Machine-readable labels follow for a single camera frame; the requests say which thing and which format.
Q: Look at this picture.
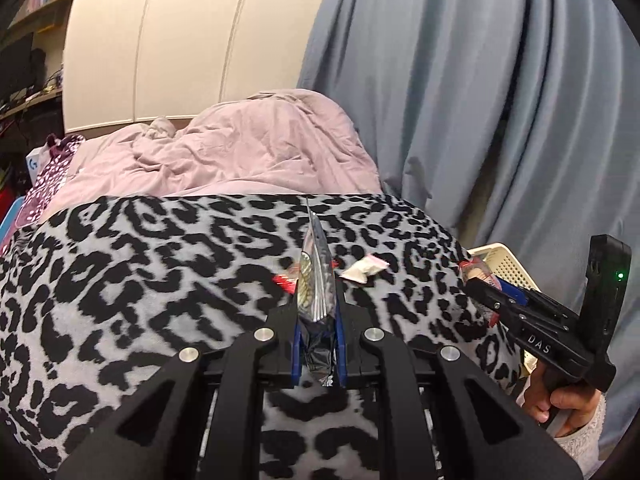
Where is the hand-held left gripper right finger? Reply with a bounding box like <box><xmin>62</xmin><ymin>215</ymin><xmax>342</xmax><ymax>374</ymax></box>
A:
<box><xmin>332</xmin><ymin>280</ymin><xmax>583</xmax><ymax>480</ymax></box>

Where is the blue curtain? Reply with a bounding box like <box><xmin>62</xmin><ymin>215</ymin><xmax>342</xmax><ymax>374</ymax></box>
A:
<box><xmin>297</xmin><ymin>0</ymin><xmax>640</xmax><ymax>461</ymax></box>

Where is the wooden shelf unit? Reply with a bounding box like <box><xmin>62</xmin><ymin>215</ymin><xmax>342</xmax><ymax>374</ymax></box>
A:
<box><xmin>0</xmin><ymin>0</ymin><xmax>76</xmax><ymax>136</ymax></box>

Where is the leopard print blanket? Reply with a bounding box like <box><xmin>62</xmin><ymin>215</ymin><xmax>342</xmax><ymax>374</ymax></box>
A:
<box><xmin>0</xmin><ymin>192</ymin><xmax>531</xmax><ymax>480</ymax></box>

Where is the white box with blue logo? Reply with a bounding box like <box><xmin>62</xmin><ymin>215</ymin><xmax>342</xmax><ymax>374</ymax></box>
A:
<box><xmin>25</xmin><ymin>145</ymin><xmax>51</xmax><ymax>186</ymax></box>

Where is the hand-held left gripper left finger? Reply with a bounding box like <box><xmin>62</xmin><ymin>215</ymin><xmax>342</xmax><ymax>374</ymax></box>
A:
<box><xmin>56</xmin><ymin>305</ymin><xmax>306</xmax><ymax>480</ymax></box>

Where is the white wardrobe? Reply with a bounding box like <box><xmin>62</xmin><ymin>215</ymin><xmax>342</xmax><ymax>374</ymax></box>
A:
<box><xmin>62</xmin><ymin>0</ymin><xmax>346</xmax><ymax>135</ymax></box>

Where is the purple spotted cloth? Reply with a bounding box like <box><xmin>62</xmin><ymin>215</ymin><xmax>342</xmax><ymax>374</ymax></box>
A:
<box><xmin>15</xmin><ymin>132</ymin><xmax>86</xmax><ymax>256</ymax></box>

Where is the person's right hand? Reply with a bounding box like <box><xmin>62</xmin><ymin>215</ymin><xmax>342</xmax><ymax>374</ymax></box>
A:
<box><xmin>522</xmin><ymin>360</ymin><xmax>601</xmax><ymax>430</ymax></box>

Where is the pink red edged snack packet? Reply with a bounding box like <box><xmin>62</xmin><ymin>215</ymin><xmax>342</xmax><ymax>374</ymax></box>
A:
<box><xmin>457</xmin><ymin>255</ymin><xmax>501</xmax><ymax>328</ymax></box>

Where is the pink duvet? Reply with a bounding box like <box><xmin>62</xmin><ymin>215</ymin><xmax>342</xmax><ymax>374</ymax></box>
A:
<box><xmin>37</xmin><ymin>89</ymin><xmax>383</xmax><ymax>223</ymax></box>

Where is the cream perforated plastic basket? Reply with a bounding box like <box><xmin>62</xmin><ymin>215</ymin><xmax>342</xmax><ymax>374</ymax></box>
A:
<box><xmin>467</xmin><ymin>242</ymin><xmax>541</xmax><ymax>378</ymax></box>

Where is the small white snack packet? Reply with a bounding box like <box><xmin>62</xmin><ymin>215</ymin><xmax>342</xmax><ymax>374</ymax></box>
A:
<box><xmin>340</xmin><ymin>255</ymin><xmax>390</xmax><ymax>285</ymax></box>

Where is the person's right forearm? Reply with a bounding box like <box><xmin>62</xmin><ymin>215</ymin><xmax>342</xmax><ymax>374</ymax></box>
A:
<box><xmin>547</xmin><ymin>395</ymin><xmax>608</xmax><ymax>478</ymax></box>

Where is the clear silver snack packet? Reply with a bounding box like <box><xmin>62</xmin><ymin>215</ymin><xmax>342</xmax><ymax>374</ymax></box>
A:
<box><xmin>292</xmin><ymin>197</ymin><xmax>337</xmax><ymax>388</ymax></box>

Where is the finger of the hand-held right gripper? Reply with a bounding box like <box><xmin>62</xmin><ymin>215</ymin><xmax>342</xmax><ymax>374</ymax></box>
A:
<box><xmin>495</xmin><ymin>277</ymin><xmax>581</xmax><ymax>330</ymax></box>
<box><xmin>464</xmin><ymin>277</ymin><xmax>531</xmax><ymax>333</ymax></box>

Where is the blue plastic bin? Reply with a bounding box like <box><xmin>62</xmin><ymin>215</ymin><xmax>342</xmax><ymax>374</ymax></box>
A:
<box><xmin>0</xmin><ymin>197</ymin><xmax>26</xmax><ymax>235</ymax></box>

